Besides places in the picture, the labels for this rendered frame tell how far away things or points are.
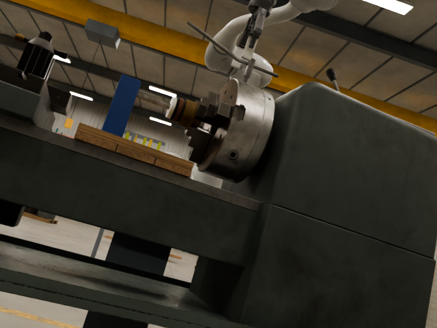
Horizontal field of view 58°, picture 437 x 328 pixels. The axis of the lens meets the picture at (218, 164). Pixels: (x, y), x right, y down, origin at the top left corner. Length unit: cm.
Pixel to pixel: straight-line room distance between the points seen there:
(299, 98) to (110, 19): 1183
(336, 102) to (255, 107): 24
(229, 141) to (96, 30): 1153
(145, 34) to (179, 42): 101
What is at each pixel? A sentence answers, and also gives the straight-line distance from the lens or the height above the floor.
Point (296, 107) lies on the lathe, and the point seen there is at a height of 115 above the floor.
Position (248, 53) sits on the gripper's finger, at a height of 129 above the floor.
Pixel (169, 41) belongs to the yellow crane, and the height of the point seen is 613.
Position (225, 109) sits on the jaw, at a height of 109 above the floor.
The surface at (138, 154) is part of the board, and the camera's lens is 101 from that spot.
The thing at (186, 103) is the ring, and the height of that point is 110.
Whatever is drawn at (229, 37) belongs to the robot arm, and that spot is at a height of 153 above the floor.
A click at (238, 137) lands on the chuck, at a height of 102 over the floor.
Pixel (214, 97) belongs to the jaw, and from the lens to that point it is 133.
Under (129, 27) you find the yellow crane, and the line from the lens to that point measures 1270.
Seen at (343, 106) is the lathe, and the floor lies 121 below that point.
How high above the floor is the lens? 71
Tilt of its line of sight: 12 degrees up
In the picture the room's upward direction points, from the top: 16 degrees clockwise
